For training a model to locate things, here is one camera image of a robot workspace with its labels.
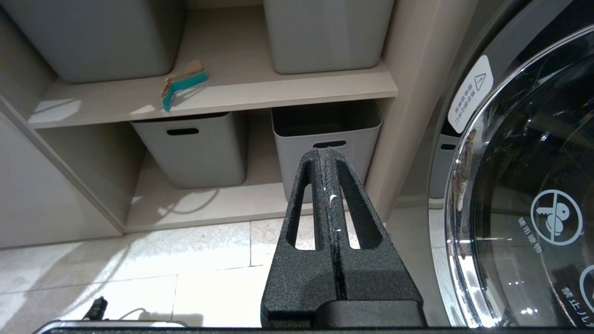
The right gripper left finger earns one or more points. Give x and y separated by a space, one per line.
301 278

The grey plastic storage bin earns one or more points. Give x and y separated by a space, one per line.
297 139
95 35
327 32
197 148

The beige wooden shelf unit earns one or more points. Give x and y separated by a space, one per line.
241 88

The washing machine glass door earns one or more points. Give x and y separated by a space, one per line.
524 195

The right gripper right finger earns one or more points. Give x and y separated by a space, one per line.
371 278

